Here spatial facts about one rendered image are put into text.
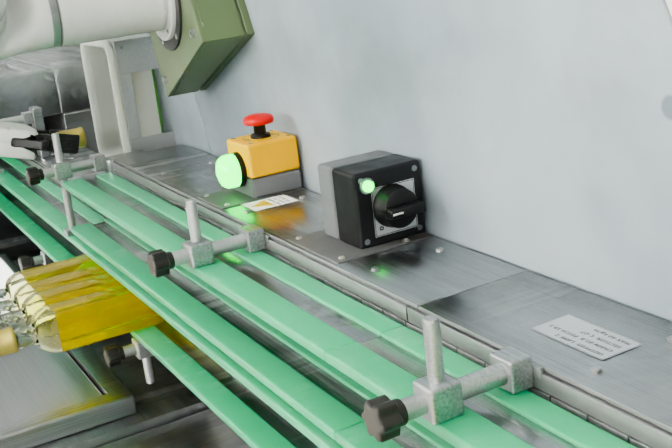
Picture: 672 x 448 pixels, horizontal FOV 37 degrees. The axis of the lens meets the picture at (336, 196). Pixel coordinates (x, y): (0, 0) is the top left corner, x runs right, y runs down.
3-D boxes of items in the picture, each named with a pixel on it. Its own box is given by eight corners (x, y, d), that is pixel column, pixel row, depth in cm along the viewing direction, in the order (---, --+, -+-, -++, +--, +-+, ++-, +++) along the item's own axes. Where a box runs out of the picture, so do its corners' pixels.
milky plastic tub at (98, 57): (144, 150, 189) (99, 160, 185) (124, 30, 183) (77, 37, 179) (176, 163, 174) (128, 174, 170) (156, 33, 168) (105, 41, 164)
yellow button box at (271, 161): (282, 178, 137) (232, 190, 134) (275, 124, 135) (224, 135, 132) (306, 186, 131) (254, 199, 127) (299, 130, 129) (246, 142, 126)
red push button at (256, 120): (240, 141, 131) (237, 115, 130) (268, 135, 133) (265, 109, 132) (253, 145, 128) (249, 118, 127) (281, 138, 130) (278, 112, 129)
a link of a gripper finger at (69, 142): (37, 150, 168) (77, 153, 172) (41, 153, 165) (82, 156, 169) (38, 131, 168) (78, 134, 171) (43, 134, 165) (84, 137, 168)
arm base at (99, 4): (138, -41, 150) (32, -27, 144) (152, -87, 138) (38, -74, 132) (167, 54, 147) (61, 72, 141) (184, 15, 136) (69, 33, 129)
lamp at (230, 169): (235, 183, 132) (214, 188, 131) (230, 149, 131) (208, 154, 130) (249, 188, 128) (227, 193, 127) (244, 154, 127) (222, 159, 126)
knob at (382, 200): (411, 220, 105) (430, 227, 102) (374, 231, 103) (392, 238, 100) (407, 179, 104) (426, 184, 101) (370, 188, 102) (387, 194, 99)
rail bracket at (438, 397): (510, 372, 76) (358, 429, 70) (503, 280, 74) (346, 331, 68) (545, 390, 73) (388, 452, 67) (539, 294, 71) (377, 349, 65)
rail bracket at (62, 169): (112, 222, 169) (37, 240, 163) (95, 124, 165) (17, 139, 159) (118, 225, 166) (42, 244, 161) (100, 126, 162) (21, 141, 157)
